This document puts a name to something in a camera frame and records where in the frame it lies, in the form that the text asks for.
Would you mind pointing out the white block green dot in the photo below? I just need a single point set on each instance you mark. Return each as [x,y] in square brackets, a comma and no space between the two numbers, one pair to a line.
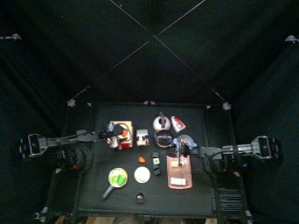
[157,161]

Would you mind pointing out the white toy toaster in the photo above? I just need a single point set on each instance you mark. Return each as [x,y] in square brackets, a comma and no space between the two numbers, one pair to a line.
[142,137]

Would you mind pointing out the small pale tile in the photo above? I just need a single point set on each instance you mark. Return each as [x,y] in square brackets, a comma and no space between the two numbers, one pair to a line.
[174,164]

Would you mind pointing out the dark round bowl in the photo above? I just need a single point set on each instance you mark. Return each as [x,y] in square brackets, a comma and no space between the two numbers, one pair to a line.
[163,139]

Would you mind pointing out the blue plate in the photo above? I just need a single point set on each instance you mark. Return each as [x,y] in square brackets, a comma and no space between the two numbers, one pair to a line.
[190,140]

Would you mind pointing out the green sushi block red centre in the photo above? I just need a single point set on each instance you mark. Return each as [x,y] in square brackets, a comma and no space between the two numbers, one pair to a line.
[155,154]
[157,172]

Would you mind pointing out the pink tray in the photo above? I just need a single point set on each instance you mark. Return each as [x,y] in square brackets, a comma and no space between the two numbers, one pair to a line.
[179,175]

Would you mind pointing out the silver frame clamp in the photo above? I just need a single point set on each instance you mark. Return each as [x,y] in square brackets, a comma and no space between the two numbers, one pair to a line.
[71,102]
[15,37]
[292,38]
[226,106]

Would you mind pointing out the white toy kettle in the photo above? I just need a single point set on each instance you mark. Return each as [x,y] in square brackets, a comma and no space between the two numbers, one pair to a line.
[161,123]

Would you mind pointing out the printed white card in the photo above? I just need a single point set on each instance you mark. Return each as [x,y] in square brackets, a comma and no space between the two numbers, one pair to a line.
[178,181]

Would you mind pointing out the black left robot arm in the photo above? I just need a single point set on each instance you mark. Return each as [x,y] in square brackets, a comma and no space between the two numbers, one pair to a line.
[62,141]

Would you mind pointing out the grey frying pan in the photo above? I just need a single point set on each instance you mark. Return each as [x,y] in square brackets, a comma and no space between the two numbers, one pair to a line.
[107,192]

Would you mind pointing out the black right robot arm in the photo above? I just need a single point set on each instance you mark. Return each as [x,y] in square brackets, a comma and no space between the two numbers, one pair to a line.
[234,149]

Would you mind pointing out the red toy piece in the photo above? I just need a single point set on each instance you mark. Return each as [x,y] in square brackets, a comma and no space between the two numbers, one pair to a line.
[126,145]

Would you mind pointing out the orange toy piece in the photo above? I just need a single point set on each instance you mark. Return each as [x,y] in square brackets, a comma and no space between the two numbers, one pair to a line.
[125,133]

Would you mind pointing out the white red toy carton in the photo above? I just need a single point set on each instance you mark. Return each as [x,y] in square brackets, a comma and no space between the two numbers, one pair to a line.
[178,124]

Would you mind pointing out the dark small cup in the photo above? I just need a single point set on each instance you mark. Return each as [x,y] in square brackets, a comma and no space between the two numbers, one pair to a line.
[141,197]

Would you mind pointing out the orange toy carrot top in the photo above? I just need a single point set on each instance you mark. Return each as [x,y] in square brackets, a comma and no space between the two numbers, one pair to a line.
[142,159]

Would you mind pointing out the white round plate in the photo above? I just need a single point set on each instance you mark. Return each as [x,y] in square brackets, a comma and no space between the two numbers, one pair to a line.
[142,174]

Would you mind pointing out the silver toy piece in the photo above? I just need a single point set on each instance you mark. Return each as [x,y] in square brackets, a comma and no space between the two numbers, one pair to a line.
[113,143]

